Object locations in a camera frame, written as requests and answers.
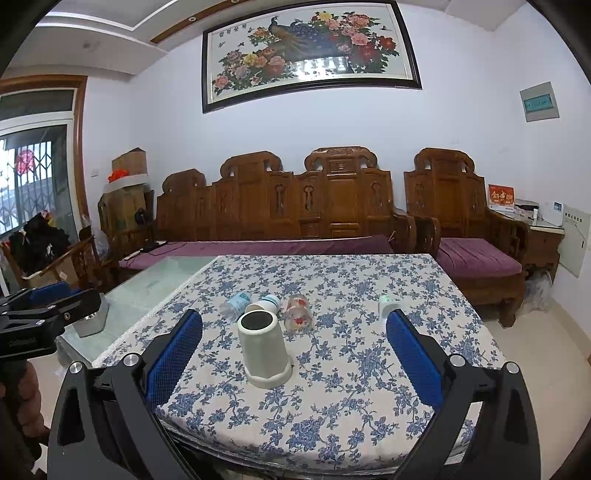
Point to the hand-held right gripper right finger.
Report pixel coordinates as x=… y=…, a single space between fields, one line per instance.
x=413 y=357

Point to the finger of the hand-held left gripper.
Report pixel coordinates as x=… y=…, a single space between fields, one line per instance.
x=48 y=294
x=69 y=308

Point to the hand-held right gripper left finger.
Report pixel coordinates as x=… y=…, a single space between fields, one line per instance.
x=175 y=357

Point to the cream ceramic cup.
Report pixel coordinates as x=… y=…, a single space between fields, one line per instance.
x=263 y=355

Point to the person's left forearm brown sleeve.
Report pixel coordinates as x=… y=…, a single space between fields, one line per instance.
x=18 y=406

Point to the small white green cup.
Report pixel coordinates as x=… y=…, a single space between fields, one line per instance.
x=385 y=305

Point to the white cup blue band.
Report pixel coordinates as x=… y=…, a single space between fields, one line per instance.
x=268 y=303

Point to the wooden side chair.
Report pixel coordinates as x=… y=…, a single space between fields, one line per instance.
x=83 y=258

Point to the pile of dark clothes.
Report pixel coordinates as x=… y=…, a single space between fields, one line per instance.
x=39 y=244

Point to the blue floral tablecloth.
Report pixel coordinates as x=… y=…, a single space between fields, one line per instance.
x=346 y=392

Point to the clear bottle blue label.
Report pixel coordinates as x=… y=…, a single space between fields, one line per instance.
x=238 y=304

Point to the metal window grille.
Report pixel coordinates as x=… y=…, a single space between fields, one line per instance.
x=37 y=194

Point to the large cardboard box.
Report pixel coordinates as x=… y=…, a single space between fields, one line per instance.
x=124 y=207

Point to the black desk fan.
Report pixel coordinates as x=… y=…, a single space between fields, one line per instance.
x=141 y=216

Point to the square purple seat cushion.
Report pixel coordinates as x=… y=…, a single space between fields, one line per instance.
x=475 y=256

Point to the red window decoration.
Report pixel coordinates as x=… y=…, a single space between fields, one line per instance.
x=26 y=160

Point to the orange cloth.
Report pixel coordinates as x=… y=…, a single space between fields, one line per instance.
x=117 y=176

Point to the clear plastic bag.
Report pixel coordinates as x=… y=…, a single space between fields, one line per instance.
x=538 y=290

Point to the long purple sofa cushion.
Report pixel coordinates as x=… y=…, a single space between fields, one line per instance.
x=277 y=247

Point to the small brown cardboard box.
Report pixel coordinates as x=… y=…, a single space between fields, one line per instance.
x=130 y=162

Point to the carved wooden armchair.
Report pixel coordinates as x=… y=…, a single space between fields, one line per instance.
x=443 y=194

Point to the wooden side table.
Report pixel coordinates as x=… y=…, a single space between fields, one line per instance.
x=540 y=244

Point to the carved wooden sofa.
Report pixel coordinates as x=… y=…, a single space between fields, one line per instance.
x=277 y=203

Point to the red desk card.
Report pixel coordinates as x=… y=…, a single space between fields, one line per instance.
x=501 y=194

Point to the white box device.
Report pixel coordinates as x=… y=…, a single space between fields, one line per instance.
x=551 y=213

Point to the framed peacock flower painting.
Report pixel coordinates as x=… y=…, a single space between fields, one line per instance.
x=300 y=50

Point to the white wall cabinet door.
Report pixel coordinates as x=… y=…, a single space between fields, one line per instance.
x=572 y=244

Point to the grey wall electrical panel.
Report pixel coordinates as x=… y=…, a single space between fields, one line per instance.
x=539 y=101

